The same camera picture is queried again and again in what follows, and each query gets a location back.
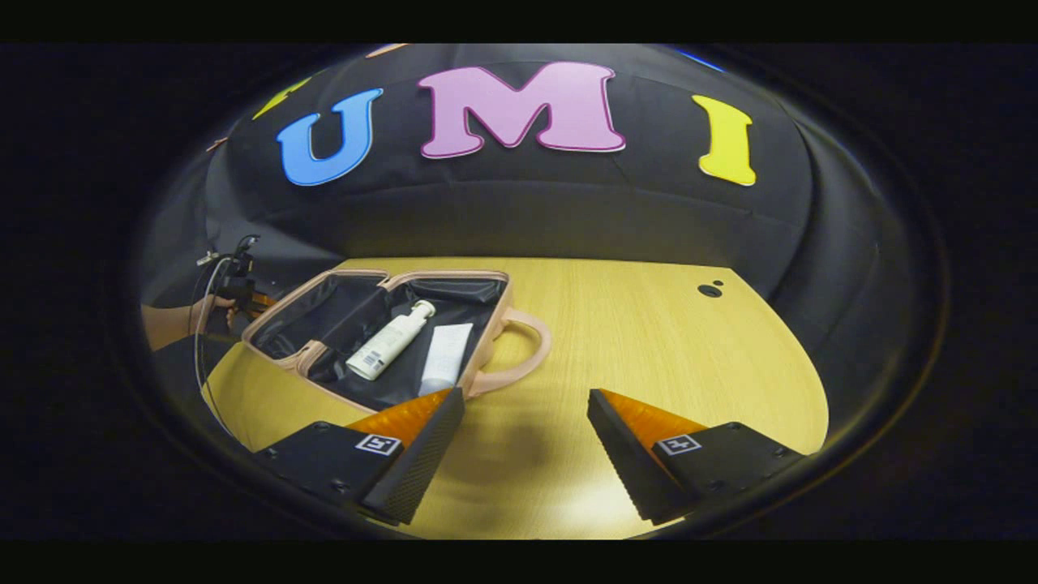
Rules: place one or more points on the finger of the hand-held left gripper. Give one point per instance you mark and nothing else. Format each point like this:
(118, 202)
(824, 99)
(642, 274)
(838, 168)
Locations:
(261, 301)

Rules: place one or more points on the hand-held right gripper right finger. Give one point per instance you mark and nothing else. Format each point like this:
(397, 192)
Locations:
(620, 458)

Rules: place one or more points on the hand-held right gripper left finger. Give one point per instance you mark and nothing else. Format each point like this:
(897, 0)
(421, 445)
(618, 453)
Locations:
(426, 454)

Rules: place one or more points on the pink suitcase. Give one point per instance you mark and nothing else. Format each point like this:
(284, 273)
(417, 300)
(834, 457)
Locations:
(381, 373)

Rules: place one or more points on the white squeeze tube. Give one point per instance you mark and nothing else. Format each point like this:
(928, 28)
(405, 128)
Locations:
(445, 361)

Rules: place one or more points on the white pump bottle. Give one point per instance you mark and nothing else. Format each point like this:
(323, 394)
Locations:
(389, 345)

